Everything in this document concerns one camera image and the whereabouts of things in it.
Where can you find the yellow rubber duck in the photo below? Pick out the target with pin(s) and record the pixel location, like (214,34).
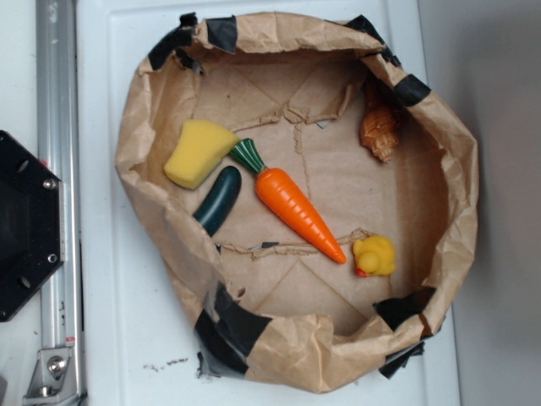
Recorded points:
(374,256)

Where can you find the orange toy carrot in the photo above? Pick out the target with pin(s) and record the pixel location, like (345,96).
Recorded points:
(287,201)

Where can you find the dark green toy cucumber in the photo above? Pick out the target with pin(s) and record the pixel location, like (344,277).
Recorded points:
(220,200)

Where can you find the yellow sponge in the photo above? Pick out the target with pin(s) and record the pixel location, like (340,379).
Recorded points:
(200,148)

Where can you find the brown paper bag container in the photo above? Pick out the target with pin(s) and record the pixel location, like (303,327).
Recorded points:
(265,304)

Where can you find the brown toy croissant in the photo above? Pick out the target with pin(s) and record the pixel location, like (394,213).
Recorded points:
(379,126)

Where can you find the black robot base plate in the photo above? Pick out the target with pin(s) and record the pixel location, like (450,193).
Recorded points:
(31,232)

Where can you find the metal corner bracket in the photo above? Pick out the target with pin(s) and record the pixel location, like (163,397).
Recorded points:
(54,379)

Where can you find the aluminium extrusion rail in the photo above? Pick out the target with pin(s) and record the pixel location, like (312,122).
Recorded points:
(62,321)

